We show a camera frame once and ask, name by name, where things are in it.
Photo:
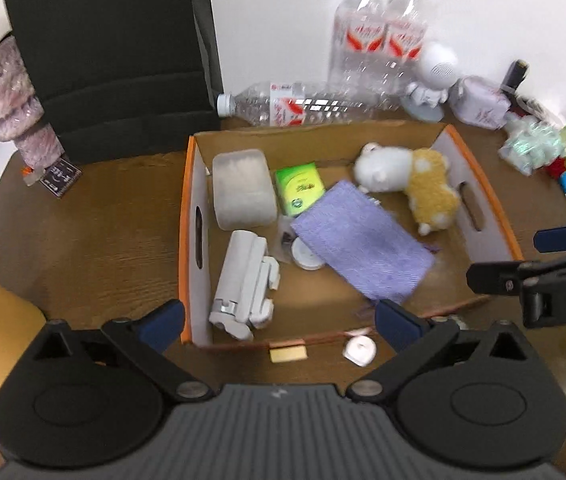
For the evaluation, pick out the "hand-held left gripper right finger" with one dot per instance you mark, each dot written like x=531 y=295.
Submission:
x=398 y=327

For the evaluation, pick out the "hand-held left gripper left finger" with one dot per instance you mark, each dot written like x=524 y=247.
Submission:
x=163 y=322

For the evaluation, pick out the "red cardboard box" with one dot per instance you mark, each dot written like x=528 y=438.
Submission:
x=335 y=310

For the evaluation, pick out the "white folding stand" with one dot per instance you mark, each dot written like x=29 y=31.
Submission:
x=243 y=280

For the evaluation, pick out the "white and tan plush toy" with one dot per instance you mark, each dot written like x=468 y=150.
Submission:
x=428 y=190

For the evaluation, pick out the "clear cotton swab box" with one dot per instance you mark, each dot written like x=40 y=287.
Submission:
x=243 y=187

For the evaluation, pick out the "green tissue pack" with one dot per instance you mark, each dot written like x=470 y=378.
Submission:
x=302 y=189

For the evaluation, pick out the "small white round cap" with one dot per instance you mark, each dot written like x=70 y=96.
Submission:
x=360 y=350

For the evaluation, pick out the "red rose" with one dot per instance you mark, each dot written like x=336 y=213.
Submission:
x=557 y=167

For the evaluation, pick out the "crumpled clear wrapper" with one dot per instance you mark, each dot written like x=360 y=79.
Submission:
x=533 y=145

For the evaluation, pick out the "small yellow block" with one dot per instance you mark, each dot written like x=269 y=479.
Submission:
x=288 y=354

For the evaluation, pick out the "white plastic packet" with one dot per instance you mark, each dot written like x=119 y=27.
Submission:
x=480 y=102

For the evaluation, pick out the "small black device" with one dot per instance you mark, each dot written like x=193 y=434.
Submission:
x=515 y=75

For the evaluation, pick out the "small black card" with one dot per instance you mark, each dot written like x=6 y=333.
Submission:
x=60 y=177

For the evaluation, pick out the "white round robot toy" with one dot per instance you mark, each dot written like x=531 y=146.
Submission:
x=435 y=72

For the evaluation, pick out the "red label water bottle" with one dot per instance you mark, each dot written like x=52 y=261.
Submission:
x=293 y=105
x=360 y=35
x=405 y=40

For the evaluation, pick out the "black paper bag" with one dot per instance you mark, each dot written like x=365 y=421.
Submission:
x=113 y=60

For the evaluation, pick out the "purple textured vase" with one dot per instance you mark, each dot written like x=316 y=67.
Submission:
x=10 y=95

